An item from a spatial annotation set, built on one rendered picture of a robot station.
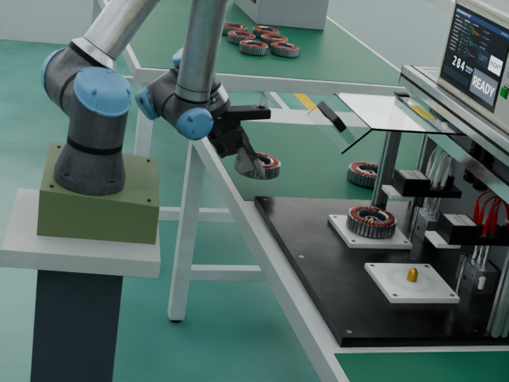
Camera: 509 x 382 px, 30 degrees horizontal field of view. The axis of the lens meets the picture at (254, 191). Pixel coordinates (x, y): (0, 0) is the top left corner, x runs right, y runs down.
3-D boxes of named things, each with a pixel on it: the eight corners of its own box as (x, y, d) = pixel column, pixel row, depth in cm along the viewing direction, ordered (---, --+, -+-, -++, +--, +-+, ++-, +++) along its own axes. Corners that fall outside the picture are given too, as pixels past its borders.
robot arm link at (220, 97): (217, 77, 227) (225, 87, 220) (226, 93, 229) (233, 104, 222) (190, 93, 227) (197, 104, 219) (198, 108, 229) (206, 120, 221)
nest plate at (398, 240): (349, 248, 208) (350, 242, 208) (327, 219, 222) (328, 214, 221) (411, 249, 213) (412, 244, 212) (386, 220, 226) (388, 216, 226)
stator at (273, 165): (239, 180, 229) (242, 165, 227) (229, 162, 238) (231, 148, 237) (283, 182, 232) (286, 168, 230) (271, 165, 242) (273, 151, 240)
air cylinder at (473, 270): (469, 294, 196) (476, 270, 194) (454, 277, 202) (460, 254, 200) (491, 294, 197) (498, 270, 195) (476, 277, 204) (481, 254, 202)
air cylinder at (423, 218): (423, 242, 217) (427, 220, 215) (410, 228, 224) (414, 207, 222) (442, 242, 219) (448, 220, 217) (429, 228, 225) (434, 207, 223)
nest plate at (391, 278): (390, 303, 187) (391, 297, 187) (363, 267, 200) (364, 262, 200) (458, 303, 191) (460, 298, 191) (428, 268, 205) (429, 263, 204)
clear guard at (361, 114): (341, 154, 193) (346, 126, 191) (306, 116, 214) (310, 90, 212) (483, 161, 202) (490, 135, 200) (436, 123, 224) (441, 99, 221)
